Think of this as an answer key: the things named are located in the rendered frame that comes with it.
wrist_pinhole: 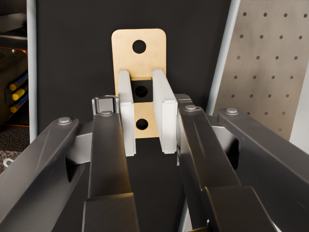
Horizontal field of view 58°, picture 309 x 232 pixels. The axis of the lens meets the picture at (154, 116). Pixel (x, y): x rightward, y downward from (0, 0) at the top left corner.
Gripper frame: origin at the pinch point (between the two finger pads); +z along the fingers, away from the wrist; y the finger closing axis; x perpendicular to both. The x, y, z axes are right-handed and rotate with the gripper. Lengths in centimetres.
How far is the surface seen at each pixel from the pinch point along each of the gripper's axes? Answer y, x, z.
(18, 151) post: -12.6, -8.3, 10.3
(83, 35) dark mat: -3.8, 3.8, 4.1
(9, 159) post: -13.6, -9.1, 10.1
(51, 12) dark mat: -5.7, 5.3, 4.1
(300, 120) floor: 96, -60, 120
